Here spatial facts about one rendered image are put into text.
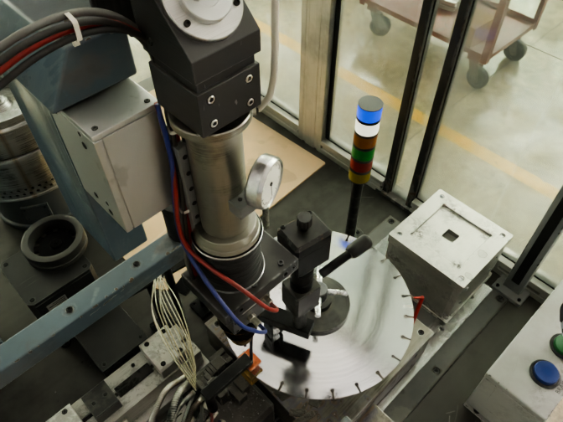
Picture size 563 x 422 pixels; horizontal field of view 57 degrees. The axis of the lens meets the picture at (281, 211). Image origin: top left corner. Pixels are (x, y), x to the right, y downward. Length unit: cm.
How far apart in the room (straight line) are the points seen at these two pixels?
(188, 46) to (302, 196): 100
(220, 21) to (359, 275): 66
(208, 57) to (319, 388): 60
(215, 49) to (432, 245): 80
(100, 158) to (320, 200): 93
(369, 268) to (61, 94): 66
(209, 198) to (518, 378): 67
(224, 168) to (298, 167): 95
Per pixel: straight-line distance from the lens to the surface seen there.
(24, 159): 119
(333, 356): 88
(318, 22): 124
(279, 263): 61
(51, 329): 86
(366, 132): 98
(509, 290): 126
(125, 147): 46
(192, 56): 37
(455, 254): 109
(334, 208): 131
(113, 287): 87
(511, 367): 100
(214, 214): 50
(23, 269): 109
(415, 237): 110
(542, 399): 100
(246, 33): 39
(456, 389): 112
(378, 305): 93
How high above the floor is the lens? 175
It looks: 50 degrees down
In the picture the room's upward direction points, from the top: straight up
